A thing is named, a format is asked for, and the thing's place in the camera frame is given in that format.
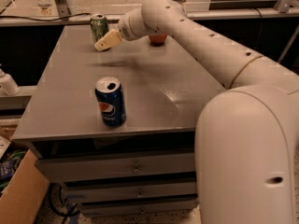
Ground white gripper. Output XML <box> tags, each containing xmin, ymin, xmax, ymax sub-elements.
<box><xmin>94</xmin><ymin>8</ymin><xmax>149</xmax><ymax>51</ymax></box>

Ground green soda can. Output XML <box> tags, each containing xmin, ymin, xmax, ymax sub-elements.
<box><xmin>90</xmin><ymin>14</ymin><xmax>109</xmax><ymax>42</ymax></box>

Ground grey drawer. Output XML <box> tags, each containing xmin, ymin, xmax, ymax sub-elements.
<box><xmin>64</xmin><ymin>181</ymin><xmax>197</xmax><ymax>203</ymax></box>
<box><xmin>36</xmin><ymin>151</ymin><xmax>195</xmax><ymax>183</ymax></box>
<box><xmin>80</xmin><ymin>198</ymin><xmax>198</xmax><ymax>217</ymax></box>

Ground grey drawer cabinet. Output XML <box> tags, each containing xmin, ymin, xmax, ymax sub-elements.
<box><xmin>14</xmin><ymin>25</ymin><xmax>223</xmax><ymax>217</ymax></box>

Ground snack bags in box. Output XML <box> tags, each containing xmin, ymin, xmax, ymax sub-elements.
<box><xmin>0</xmin><ymin>150</ymin><xmax>26</xmax><ymax>192</ymax></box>

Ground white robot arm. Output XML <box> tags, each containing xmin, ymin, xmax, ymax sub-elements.
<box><xmin>95</xmin><ymin>0</ymin><xmax>299</xmax><ymax>224</ymax></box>

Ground cardboard box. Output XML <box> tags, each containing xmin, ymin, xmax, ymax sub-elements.
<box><xmin>0</xmin><ymin>148</ymin><xmax>50</xmax><ymax>224</ymax></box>

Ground bottom grey drawer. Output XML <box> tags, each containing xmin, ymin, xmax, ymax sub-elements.
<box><xmin>80</xmin><ymin>198</ymin><xmax>198</xmax><ymax>217</ymax></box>

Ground white pipe fitting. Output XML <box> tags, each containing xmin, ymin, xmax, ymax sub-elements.
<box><xmin>0</xmin><ymin>69</ymin><xmax>20</xmax><ymax>96</ymax></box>

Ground black cable on rail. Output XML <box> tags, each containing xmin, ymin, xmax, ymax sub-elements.
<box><xmin>0</xmin><ymin>12</ymin><xmax>92</xmax><ymax>22</ymax></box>

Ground middle grey drawer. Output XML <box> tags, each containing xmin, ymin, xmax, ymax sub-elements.
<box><xmin>64</xmin><ymin>181</ymin><xmax>197</xmax><ymax>203</ymax></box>

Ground blue pepsi can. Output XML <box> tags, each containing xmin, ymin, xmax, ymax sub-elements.
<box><xmin>94</xmin><ymin>77</ymin><xmax>126</xmax><ymax>127</ymax></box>

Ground top grey drawer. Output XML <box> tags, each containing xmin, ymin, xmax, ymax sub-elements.
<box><xmin>36</xmin><ymin>151</ymin><xmax>195</xmax><ymax>183</ymax></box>

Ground red apple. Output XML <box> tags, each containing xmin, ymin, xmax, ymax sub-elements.
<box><xmin>149</xmin><ymin>34</ymin><xmax>167</xmax><ymax>46</ymax></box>

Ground black cables under cabinet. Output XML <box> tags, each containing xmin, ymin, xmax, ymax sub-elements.
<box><xmin>47</xmin><ymin>184</ymin><xmax>81</xmax><ymax>218</ymax></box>

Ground grey metal frame rail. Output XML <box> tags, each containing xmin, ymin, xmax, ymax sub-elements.
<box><xmin>0</xmin><ymin>7</ymin><xmax>299</xmax><ymax>27</ymax></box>

